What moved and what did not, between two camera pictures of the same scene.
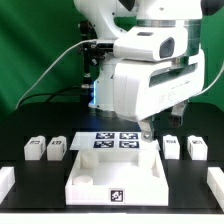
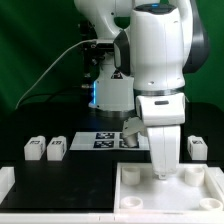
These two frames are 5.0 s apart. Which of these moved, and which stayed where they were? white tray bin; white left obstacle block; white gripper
Moved: white gripper; white tray bin
Stayed: white left obstacle block
